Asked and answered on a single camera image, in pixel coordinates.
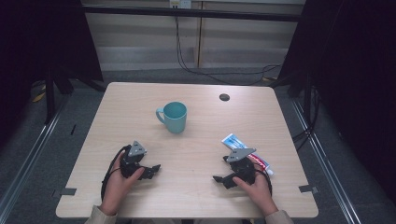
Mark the metal floor rail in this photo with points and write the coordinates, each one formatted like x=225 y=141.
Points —
x=330 y=174
x=28 y=161

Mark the grey tape piece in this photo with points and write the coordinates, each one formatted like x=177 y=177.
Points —
x=68 y=191
x=308 y=188

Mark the black curtain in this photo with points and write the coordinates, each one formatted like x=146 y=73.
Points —
x=37 y=40
x=355 y=77

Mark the teal cup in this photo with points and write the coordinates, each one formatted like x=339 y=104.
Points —
x=174 y=117

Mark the person's left hand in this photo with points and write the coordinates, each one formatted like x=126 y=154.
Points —
x=118 y=189

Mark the wall power outlet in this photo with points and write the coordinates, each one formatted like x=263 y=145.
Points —
x=180 y=3

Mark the round table grommet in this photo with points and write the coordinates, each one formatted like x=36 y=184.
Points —
x=224 y=97

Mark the person's right hand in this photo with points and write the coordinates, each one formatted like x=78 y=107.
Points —
x=258 y=191

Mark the toothpaste tube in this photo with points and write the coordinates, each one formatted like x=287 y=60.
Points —
x=237 y=143

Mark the black horizontal bar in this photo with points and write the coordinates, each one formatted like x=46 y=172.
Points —
x=186 y=13

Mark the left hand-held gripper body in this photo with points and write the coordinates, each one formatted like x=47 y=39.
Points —
x=132 y=157

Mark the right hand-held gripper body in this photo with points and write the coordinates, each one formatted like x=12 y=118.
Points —
x=241 y=166

